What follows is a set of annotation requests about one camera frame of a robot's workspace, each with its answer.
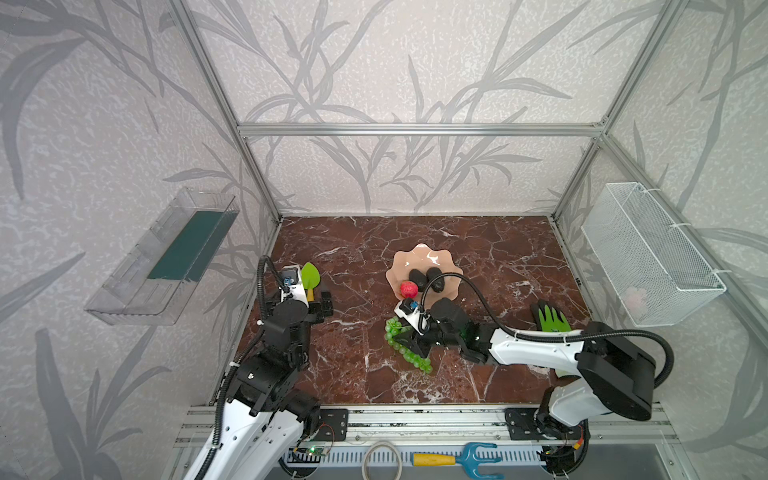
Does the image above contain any blue toy rake yellow handle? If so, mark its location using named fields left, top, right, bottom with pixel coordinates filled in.
left=412, top=442, right=504, bottom=480

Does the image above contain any pink object in basket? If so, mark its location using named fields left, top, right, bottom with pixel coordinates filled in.
left=622, top=287, right=649, bottom=320

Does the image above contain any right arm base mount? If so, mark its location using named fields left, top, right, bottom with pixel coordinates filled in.
left=504, top=407, right=582, bottom=444

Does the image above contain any white wire mesh basket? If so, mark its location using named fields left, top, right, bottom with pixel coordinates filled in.
left=582, top=182, right=727, bottom=327

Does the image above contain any red fake strawberry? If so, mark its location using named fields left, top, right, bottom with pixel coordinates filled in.
left=399, top=280, right=419, bottom=299

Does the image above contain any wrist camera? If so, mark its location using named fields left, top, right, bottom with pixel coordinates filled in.
left=280, top=265, right=309, bottom=305
left=394, top=298, right=427, bottom=335

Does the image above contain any green fake grape bunch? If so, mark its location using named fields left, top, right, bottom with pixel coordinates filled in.
left=385, top=318, right=433, bottom=374

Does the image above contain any clear plastic wall shelf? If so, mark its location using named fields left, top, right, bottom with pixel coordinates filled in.
left=85, top=187, right=240, bottom=326

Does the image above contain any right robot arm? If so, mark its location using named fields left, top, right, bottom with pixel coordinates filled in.
left=394, top=298, right=675, bottom=426

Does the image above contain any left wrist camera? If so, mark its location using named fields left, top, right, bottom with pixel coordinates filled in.
left=280, top=265, right=309, bottom=305

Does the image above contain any dark avocado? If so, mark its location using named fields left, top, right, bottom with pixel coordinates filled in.
left=426, top=267, right=445, bottom=293
left=408, top=269, right=428, bottom=291

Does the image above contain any grey cable loop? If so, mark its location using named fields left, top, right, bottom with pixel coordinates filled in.
left=361, top=440, right=404, bottom=480

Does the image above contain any green toy trowel yellow handle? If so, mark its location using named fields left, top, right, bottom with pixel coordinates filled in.
left=301, top=262, right=321, bottom=302

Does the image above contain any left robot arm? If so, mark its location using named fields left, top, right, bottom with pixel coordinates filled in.
left=185, top=291, right=334, bottom=479

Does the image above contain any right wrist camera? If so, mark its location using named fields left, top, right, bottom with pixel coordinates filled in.
left=394, top=298, right=427, bottom=335

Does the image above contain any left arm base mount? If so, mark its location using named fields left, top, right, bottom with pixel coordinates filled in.
left=309, top=408, right=350, bottom=443

